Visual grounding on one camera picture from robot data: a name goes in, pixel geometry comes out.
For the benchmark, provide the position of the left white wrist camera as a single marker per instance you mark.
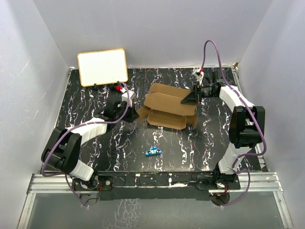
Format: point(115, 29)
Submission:
point(128, 97)

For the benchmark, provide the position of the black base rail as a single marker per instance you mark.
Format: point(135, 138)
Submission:
point(156, 185)

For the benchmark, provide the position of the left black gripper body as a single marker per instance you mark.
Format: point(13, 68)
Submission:
point(128, 116)

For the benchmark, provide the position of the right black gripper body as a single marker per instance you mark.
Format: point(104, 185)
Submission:
point(207, 91)

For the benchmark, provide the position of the white board orange frame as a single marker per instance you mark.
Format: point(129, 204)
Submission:
point(102, 67)

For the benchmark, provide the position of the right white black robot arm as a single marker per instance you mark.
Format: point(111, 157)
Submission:
point(246, 128)

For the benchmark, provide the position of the red black stamp toy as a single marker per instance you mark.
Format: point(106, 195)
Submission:
point(116, 87)

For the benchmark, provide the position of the aluminium frame rail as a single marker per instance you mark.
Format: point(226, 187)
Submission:
point(259, 204)

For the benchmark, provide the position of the brown cardboard box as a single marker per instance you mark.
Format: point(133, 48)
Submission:
point(163, 107)

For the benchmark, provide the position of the blue toy car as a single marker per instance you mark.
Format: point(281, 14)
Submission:
point(153, 151)

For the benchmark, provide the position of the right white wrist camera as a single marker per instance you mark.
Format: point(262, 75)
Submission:
point(199, 75)

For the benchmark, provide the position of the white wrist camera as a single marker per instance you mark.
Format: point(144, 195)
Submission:
point(199, 75)
point(128, 97)

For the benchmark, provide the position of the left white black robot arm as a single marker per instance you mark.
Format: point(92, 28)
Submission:
point(63, 147)

